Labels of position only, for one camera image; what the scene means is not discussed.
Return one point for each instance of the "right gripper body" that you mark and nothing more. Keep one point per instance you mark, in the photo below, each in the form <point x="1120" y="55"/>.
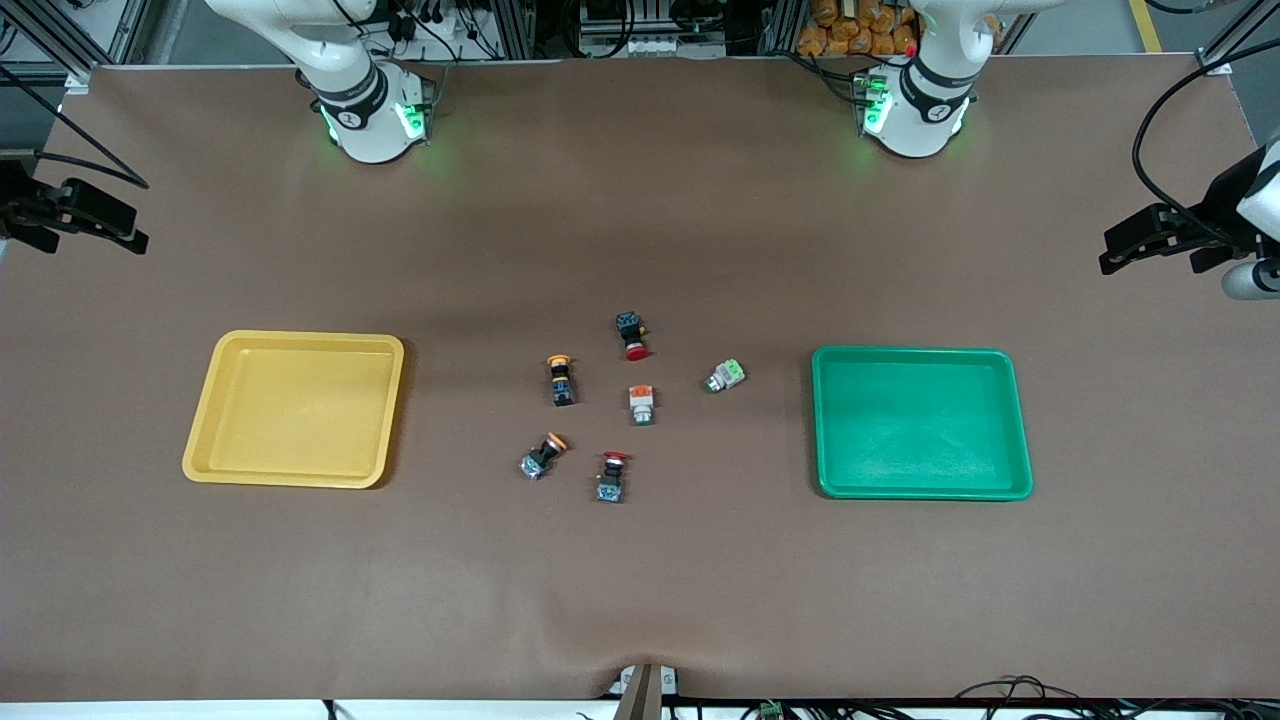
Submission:
<point x="22" y="208"/>

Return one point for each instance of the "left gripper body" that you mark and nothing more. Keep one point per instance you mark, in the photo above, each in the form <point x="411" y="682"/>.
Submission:
<point x="1222" y="201"/>

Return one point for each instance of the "yellow push button dark base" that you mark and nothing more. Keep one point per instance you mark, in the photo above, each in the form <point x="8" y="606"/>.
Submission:
<point x="562" y="382"/>

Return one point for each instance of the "yellow push button silver base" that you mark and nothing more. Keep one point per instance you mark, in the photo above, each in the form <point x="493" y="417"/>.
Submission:
<point x="541" y="458"/>

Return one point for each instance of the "green push button orange base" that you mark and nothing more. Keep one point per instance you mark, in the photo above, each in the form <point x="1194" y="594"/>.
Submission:
<point x="641" y="402"/>

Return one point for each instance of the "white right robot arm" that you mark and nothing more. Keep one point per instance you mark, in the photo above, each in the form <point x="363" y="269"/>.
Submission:
<point x="365" y="130"/>

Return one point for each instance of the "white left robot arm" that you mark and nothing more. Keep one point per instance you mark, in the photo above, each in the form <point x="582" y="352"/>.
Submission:
<point x="915" y="130"/>

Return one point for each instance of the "yellow plastic tray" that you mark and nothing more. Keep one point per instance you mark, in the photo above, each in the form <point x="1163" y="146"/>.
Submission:
<point x="300" y="410"/>

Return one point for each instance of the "green plastic tray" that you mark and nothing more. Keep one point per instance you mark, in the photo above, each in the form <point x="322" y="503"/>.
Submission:
<point x="920" y="425"/>

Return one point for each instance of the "pile of orange objects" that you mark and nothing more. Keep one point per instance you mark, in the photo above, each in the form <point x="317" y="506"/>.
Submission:
<point x="860" y="28"/>

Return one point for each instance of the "red mushroom push button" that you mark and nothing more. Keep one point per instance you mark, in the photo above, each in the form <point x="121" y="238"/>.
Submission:
<point x="611" y="478"/>
<point x="631" y="332"/>

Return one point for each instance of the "white power strip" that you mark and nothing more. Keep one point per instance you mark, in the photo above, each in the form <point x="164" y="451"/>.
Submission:
<point x="635" y="46"/>

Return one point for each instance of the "brown table cover sheet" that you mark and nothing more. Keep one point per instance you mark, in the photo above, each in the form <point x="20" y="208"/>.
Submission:
<point x="640" y="580"/>

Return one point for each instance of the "aluminium frame post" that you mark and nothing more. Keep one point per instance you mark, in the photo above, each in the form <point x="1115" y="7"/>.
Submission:
<point x="1235" y="40"/>
<point x="60" y="40"/>

